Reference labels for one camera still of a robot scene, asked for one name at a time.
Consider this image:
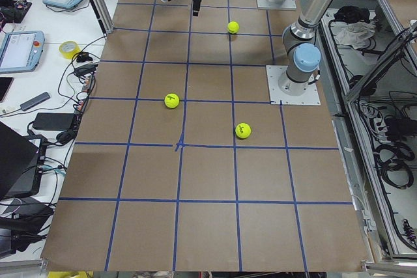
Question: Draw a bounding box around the black smartphone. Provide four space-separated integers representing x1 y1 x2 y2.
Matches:
0 77 14 102

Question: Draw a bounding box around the grey usb hub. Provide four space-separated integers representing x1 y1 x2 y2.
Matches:
20 92 50 111

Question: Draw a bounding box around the yellow tape roll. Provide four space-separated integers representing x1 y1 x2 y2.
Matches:
59 40 81 60

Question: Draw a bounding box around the lower teach pendant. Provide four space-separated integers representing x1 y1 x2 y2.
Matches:
1 31 45 74

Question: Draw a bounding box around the middle tennis ball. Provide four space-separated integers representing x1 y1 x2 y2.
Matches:
227 21 240 35

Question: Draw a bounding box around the tennis ball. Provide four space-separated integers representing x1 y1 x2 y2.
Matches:
164 93 180 109
227 21 240 35
235 122 252 139

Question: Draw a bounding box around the black power adapter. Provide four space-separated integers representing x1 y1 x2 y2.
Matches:
33 113 75 131

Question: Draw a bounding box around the near tennis ball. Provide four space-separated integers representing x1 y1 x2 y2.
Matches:
235 122 252 139

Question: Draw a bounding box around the black laptop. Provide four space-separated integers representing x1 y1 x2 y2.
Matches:
1 123 46 200

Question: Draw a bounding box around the white crumpled cloth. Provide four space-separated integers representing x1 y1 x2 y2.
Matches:
335 22 376 49

